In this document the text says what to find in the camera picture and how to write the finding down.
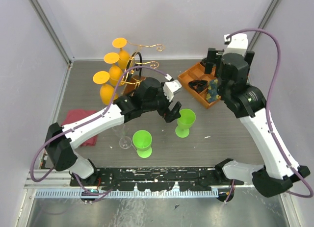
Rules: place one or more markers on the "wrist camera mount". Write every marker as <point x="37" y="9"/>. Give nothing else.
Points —
<point x="171" y="88"/>
<point x="237" y="43"/>

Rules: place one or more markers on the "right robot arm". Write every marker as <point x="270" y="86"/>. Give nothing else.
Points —
<point x="278" y="173"/>

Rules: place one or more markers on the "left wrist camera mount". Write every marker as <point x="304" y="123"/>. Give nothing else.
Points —
<point x="171" y="88"/>

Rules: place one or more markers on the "gold wine glass rack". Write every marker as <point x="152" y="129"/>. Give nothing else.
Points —
<point x="133" y="79"/>

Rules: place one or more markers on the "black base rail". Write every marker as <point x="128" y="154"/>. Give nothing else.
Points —
<point x="156" y="178"/>

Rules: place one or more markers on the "black orange folded tie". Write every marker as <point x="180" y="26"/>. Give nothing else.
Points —
<point x="198" y="85"/>

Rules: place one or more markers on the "green goblet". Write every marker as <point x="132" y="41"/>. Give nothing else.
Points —
<point x="185" y="122"/>
<point x="142" y="140"/>

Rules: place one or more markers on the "grey cable duct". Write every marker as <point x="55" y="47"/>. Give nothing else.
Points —
<point x="79" y="193"/>

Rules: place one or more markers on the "green goblet front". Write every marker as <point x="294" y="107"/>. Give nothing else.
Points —
<point x="142" y="140"/>

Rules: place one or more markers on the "red cloth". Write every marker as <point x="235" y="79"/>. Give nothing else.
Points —
<point x="79" y="114"/>

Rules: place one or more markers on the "blue floral folded tie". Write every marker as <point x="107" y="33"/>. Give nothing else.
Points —
<point x="213" y="91"/>

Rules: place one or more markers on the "clear wine glass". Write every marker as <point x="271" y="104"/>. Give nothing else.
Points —
<point x="125" y="142"/>

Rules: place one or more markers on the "wooden compartment tray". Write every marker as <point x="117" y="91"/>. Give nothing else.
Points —
<point x="197" y="72"/>

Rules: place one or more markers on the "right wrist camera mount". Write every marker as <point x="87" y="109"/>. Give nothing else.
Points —
<point x="237" y="43"/>

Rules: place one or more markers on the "orange goblet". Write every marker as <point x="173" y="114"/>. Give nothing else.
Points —
<point x="124" y="56"/>
<point x="115" y="71"/>
<point x="106" y="90"/>

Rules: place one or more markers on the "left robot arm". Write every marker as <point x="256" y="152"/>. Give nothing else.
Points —
<point x="150" y="95"/>

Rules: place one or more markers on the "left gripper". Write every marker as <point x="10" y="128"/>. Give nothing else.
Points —
<point x="176" y="113"/>

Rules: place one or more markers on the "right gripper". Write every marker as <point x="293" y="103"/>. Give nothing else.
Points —
<point x="212" y="58"/>

